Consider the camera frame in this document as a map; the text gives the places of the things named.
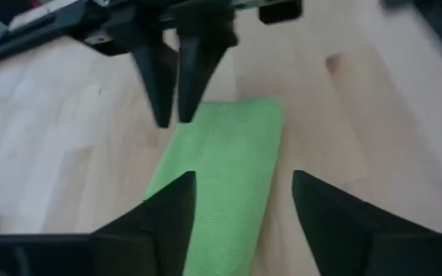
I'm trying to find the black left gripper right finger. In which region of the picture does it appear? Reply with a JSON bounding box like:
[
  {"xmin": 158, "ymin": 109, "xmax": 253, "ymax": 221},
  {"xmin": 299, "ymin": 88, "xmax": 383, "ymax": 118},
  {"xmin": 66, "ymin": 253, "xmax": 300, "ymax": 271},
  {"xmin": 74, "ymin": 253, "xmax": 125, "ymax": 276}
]
[{"xmin": 292, "ymin": 170, "xmax": 442, "ymax": 276}]

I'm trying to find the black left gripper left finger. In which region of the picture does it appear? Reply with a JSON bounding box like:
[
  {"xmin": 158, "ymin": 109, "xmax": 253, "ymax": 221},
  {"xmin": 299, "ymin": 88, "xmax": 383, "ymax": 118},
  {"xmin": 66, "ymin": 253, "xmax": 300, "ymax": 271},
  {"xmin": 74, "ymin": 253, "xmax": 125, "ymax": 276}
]
[{"xmin": 0, "ymin": 171, "xmax": 197, "ymax": 276}]

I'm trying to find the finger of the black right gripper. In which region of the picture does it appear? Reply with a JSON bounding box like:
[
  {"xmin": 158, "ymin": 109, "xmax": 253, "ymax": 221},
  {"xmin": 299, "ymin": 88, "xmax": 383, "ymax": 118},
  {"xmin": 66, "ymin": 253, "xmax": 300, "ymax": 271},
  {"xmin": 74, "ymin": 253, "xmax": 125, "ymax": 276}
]
[
  {"xmin": 130, "ymin": 40, "xmax": 180, "ymax": 129},
  {"xmin": 176, "ymin": 38, "xmax": 226, "ymax": 124}
]

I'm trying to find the green microfiber towel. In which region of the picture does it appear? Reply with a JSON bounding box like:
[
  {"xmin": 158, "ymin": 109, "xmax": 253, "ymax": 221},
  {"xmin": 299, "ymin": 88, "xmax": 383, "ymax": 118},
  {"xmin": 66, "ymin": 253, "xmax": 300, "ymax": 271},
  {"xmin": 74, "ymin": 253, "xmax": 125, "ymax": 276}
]
[{"xmin": 143, "ymin": 98, "xmax": 284, "ymax": 276}]

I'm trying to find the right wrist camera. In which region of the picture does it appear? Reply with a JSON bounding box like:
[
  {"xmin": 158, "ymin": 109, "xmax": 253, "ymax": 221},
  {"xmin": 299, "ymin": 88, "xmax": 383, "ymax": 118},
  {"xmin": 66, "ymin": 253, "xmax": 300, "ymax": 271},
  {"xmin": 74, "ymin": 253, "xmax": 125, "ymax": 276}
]
[{"xmin": 258, "ymin": 0, "xmax": 303, "ymax": 25}]

